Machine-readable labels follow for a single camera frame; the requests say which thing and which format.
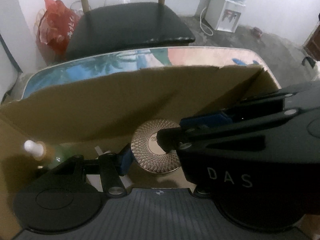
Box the gold lid black jar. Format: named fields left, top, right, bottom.
left=131, top=119, right=181, bottom=174

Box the green dropper bottle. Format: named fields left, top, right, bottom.
left=23, top=140, right=75, bottom=170

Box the brown cardboard box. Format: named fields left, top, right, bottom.
left=0, top=64, right=320, bottom=240

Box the brown wooden door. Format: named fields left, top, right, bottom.
left=304, top=24, right=320, bottom=61

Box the wooden chair black seat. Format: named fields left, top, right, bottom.
left=66, top=0, right=195, bottom=61

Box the white water dispenser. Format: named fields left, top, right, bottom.
left=204, top=0, right=246, bottom=33

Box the red plastic bag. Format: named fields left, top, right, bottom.
left=37, top=0, right=80, bottom=55

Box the black hanging cable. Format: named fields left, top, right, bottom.
left=0, top=32, right=23, bottom=73

